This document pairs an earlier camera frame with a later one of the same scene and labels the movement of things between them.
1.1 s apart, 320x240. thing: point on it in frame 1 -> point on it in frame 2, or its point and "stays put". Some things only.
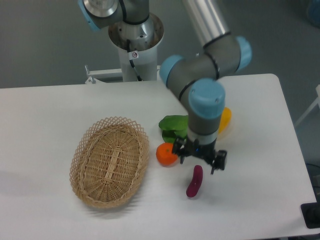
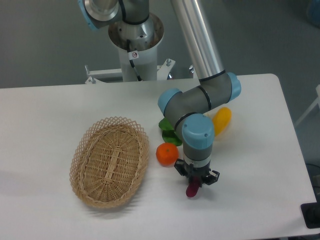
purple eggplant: (198, 175) stays put
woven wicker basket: (109, 161) stays put
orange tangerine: (164, 154) stays put
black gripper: (205, 151) -> (185, 169)
